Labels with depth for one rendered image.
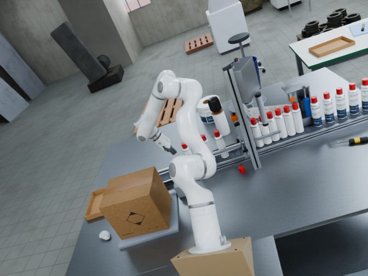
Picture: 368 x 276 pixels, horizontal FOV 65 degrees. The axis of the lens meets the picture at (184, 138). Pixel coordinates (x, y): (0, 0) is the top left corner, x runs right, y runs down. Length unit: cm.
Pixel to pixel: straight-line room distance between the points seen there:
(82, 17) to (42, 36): 311
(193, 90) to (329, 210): 85
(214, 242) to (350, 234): 115
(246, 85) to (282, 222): 70
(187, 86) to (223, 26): 523
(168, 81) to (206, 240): 72
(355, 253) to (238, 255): 107
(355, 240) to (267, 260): 91
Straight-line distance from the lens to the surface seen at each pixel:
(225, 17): 656
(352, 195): 162
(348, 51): 316
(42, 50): 1232
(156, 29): 1079
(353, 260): 213
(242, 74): 151
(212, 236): 130
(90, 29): 939
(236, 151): 194
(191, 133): 133
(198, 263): 129
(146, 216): 163
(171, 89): 136
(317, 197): 162
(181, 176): 126
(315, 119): 196
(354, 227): 227
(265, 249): 146
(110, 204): 161
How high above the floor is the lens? 201
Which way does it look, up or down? 29 degrees down
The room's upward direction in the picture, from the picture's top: 24 degrees counter-clockwise
